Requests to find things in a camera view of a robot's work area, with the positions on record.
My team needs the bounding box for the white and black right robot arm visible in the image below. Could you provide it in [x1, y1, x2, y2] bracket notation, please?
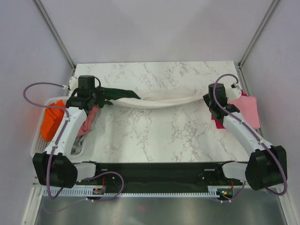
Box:
[203, 83, 287, 191]

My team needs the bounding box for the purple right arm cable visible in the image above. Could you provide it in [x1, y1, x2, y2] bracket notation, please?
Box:
[212, 74, 288, 203]

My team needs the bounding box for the cream and green Charlie Brown shirt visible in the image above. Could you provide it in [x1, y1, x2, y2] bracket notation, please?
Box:
[100, 87, 204, 109]

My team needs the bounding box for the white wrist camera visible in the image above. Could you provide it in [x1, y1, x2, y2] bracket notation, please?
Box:
[63, 76, 78, 91]
[225, 83, 242, 102]

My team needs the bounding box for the crimson folded t shirt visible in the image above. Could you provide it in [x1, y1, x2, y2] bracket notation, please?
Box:
[211, 91, 248, 129]

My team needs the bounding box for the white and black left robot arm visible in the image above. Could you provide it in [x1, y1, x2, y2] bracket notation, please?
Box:
[33, 75, 104, 188]

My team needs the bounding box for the right aluminium frame post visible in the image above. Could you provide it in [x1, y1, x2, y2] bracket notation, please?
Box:
[237, 0, 281, 69]

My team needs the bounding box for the light pink folded t shirt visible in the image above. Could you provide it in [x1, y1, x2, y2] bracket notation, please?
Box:
[230, 96, 260, 129]

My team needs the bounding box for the salmon pink t shirt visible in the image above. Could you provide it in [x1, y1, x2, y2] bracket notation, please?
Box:
[77, 106, 100, 137]

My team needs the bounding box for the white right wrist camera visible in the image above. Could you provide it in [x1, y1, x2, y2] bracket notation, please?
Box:
[225, 83, 242, 102]

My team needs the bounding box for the white plastic laundry basket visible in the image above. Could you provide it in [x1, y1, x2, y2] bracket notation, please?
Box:
[30, 95, 86, 159]

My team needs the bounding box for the grey t shirt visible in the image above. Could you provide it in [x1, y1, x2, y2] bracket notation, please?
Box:
[71, 136, 85, 155]

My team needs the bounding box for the white slotted cable duct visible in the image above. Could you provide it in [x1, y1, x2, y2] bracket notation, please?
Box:
[43, 186, 244, 196]

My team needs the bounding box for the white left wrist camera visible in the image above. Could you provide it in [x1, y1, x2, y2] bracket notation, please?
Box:
[63, 76, 78, 91]

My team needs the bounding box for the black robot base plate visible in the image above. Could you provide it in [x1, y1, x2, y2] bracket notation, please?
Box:
[81, 162, 242, 192]

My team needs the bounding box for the aluminium frame post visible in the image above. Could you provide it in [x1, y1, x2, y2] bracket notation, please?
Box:
[32, 0, 76, 72]
[237, 0, 281, 69]

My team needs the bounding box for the left aluminium frame post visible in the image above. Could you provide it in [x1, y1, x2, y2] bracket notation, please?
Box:
[32, 0, 76, 72]

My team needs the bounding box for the orange t shirt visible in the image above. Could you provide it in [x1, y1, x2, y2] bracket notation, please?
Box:
[40, 108, 65, 142]

